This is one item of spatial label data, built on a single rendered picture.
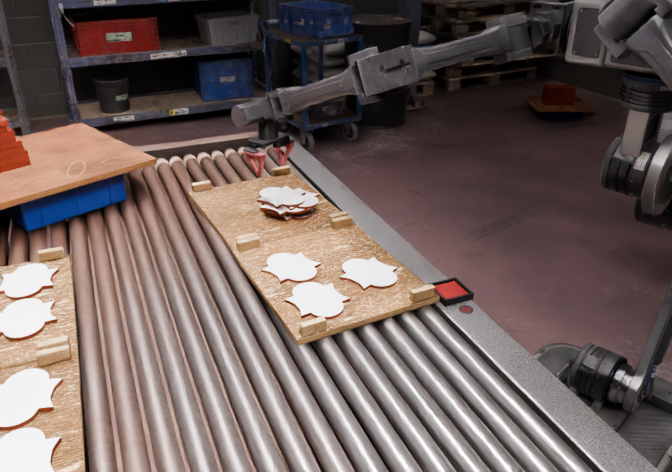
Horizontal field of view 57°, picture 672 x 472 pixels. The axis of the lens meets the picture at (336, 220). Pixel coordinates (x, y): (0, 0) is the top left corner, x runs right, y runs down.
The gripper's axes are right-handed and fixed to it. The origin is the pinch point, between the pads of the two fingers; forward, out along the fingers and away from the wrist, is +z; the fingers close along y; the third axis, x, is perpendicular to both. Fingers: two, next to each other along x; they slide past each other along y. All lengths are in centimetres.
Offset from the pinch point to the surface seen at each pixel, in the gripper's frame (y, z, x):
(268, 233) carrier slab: 12.9, 12.3, 10.3
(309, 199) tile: -3.6, 8.2, 11.0
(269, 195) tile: 2.7, 7.2, 1.5
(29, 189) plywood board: 48, 1, -44
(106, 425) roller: 79, 14, 34
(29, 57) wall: -152, 46, -435
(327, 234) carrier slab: 3.7, 12.5, 23.2
